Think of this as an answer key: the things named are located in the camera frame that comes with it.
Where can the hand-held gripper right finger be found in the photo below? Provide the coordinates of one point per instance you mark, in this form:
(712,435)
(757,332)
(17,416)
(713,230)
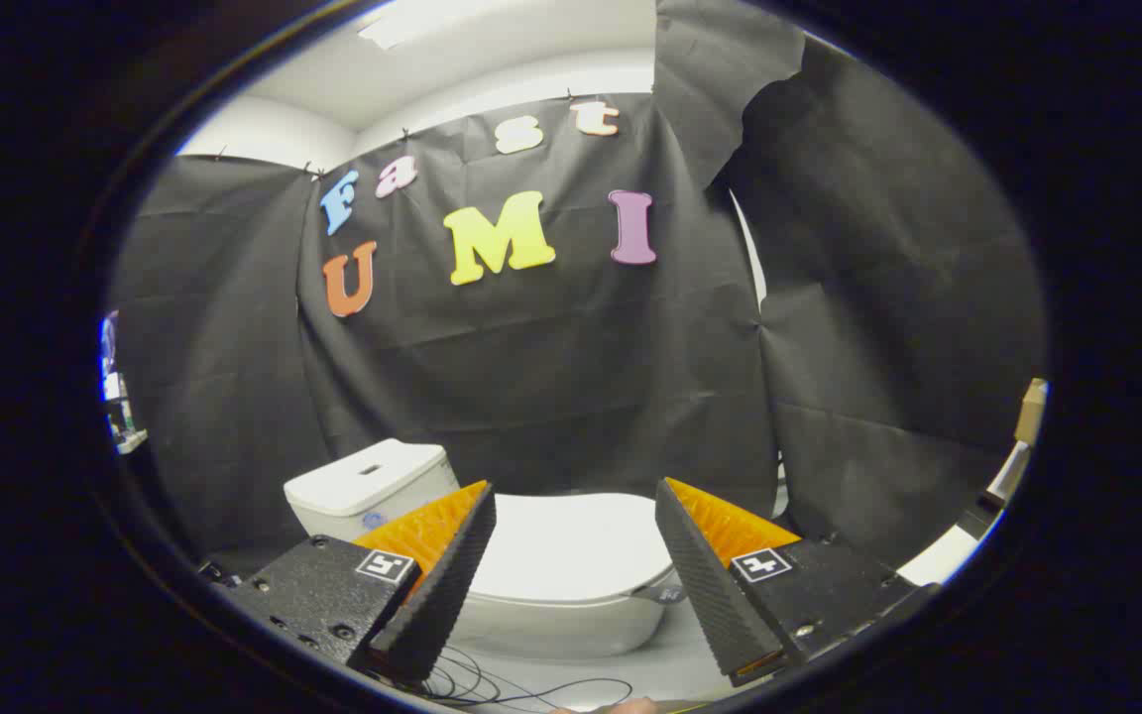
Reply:
(715,595)

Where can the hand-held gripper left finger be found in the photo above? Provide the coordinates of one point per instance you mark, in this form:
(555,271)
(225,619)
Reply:
(437,605)

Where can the white toilet lid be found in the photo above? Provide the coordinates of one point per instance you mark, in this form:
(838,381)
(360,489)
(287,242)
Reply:
(571,545)

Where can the white toilet bowl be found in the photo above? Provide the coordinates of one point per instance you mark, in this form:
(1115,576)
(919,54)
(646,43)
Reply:
(571,627)

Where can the white toilet tank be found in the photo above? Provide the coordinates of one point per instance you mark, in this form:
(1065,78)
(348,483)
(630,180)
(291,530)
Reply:
(363,478)

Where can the black backdrop cloth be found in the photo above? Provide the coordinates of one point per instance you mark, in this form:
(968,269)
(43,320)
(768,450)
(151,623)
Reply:
(551,387)

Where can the cardboard box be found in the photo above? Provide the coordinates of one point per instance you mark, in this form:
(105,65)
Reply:
(1031,409)

